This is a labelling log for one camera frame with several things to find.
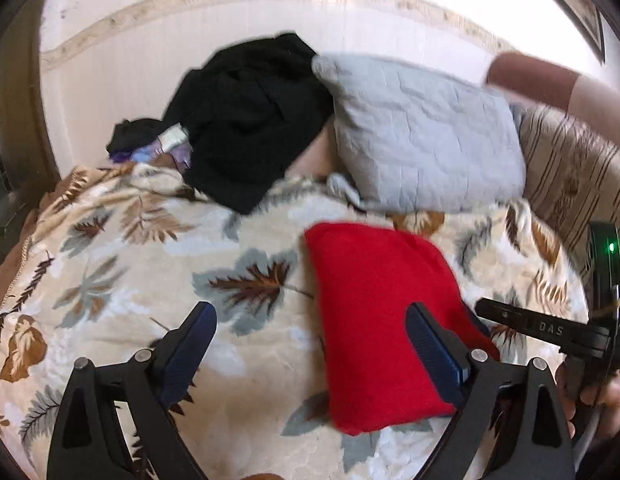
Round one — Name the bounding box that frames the wooden door with glass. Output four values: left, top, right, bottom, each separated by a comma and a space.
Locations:
0, 10, 58, 281

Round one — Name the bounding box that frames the grey quilted pillow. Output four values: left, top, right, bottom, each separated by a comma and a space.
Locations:
311, 53, 527, 212

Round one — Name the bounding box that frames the small dark cloth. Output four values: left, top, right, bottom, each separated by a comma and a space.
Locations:
106, 118, 164, 158

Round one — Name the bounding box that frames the person's right hand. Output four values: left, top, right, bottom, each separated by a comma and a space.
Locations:
555, 360, 620, 441

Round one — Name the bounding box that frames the brown sofa backrest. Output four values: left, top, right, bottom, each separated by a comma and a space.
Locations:
485, 51, 620, 131

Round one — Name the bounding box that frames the white and purple cloth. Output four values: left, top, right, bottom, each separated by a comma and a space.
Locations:
132, 125, 193, 171

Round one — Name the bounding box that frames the black garment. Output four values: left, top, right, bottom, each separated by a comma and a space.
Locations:
162, 32, 335, 216

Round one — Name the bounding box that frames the framed wall painting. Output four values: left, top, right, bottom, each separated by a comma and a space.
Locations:
520, 0, 606, 63

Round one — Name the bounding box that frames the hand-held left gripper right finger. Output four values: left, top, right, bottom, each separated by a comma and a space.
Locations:
406, 302, 576, 480

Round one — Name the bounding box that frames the red and blue sweater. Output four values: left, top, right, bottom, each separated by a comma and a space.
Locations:
304, 222, 502, 437

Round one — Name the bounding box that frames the leaf print blanket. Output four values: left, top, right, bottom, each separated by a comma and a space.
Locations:
0, 162, 591, 480

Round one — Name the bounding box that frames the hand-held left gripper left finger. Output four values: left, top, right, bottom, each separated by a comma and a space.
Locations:
46, 301, 218, 480

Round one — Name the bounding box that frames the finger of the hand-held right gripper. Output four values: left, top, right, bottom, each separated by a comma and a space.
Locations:
475, 297, 608, 361

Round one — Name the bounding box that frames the striped beige sofa cushion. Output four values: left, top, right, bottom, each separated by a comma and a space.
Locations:
519, 105, 620, 281

